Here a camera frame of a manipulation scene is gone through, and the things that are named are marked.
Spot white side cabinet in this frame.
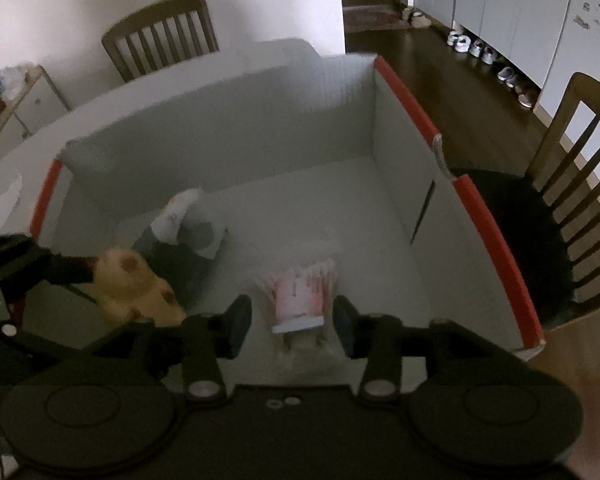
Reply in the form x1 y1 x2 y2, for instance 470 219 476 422
0 65 72 166

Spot grey white cloth bundle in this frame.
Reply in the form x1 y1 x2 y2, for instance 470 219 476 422
132 187 228 306

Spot black seat cushion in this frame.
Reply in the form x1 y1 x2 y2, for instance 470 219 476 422
447 169 576 328

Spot row of shoes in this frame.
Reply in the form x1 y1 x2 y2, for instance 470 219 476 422
446 30 537 110

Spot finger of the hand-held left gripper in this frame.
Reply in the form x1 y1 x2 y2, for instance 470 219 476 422
0 232 100 307
0 321 98 387

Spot yellow plush toy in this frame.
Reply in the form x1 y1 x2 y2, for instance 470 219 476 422
91 247 188 328

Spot wooden slat-back chair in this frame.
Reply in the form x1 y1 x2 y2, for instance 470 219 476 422
101 0 220 83
450 72 600 331

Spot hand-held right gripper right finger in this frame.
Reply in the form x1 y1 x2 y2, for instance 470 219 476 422
332 294 525 407

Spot white cardboard box red edges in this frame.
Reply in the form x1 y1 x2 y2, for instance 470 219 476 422
29 52 548 386

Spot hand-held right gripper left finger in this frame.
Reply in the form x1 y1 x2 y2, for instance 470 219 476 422
87 294 253 407

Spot brown door mat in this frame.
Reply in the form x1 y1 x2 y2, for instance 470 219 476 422
342 6 407 34

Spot pink striped packet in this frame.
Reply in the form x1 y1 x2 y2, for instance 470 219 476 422
257 257 338 356

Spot clear plastic bag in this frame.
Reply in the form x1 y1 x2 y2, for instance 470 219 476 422
0 64 37 97

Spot white cabinet with stickers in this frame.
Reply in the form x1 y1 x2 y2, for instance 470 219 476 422
535 0 600 128

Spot white wall cabinets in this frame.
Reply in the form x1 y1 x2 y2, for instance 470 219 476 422
412 0 576 91

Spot beige slippers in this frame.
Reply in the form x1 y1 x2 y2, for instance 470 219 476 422
401 6 432 29

